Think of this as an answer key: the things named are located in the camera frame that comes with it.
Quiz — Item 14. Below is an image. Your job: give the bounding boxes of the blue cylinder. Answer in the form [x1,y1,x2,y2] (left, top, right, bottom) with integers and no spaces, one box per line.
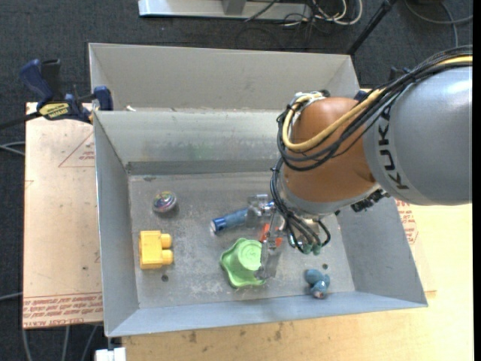
[211,208,250,237]

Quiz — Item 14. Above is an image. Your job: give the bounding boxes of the green plastic cup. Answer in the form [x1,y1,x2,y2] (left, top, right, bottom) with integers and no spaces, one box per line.
[219,237,268,290]

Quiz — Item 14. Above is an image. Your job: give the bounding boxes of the iridescent small ball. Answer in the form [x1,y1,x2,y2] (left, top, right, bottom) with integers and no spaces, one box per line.
[151,190,178,214]

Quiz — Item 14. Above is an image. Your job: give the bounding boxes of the yellow toy brick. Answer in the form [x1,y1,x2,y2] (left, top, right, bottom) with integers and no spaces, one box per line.
[138,230,174,271]

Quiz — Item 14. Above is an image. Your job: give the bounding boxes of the orange plastic piece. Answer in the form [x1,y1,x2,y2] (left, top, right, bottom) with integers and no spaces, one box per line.
[259,223,284,248]

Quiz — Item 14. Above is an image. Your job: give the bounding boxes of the grey metal bin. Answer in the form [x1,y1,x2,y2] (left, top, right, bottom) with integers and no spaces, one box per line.
[88,42,428,338]

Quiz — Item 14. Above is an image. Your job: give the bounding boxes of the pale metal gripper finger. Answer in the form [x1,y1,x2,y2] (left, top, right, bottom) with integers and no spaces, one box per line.
[268,247,282,278]
[256,238,272,280]

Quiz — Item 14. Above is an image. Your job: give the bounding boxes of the blue toy animal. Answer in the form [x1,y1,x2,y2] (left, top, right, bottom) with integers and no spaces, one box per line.
[304,268,331,300]

